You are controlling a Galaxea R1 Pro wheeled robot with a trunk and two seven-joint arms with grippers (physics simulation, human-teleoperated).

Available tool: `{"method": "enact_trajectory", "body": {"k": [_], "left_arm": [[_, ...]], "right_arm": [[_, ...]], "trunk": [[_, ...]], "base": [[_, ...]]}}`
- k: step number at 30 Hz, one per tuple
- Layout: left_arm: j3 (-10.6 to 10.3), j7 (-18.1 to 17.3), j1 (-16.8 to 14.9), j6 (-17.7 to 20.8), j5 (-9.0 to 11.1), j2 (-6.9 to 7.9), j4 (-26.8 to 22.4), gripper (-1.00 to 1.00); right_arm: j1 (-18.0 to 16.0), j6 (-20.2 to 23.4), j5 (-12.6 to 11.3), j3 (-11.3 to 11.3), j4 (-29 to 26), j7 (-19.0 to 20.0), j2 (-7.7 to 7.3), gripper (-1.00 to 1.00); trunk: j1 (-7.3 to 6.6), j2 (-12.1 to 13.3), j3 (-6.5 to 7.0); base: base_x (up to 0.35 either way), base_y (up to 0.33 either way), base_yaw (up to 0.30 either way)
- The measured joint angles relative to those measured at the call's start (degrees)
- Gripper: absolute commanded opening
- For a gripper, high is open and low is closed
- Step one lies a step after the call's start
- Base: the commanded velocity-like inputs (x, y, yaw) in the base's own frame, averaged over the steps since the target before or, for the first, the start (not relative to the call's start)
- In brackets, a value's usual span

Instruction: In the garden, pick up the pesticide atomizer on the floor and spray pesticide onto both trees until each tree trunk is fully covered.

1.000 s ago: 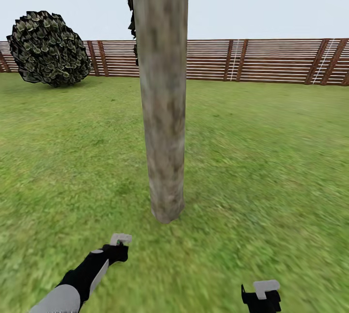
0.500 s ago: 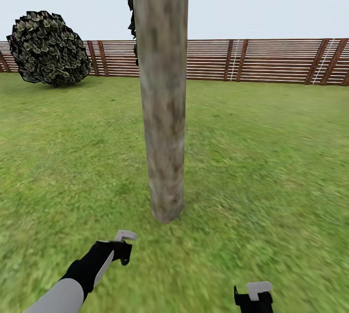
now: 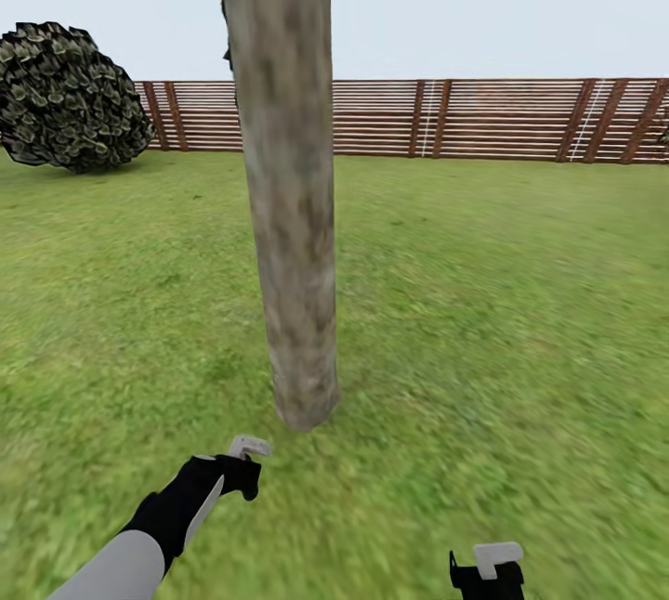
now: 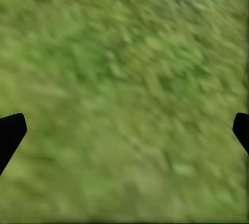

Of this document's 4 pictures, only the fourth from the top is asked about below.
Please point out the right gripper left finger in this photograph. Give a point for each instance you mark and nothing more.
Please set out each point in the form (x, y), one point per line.
(12, 130)

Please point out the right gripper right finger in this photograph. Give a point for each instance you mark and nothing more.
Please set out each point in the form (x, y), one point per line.
(241, 129)

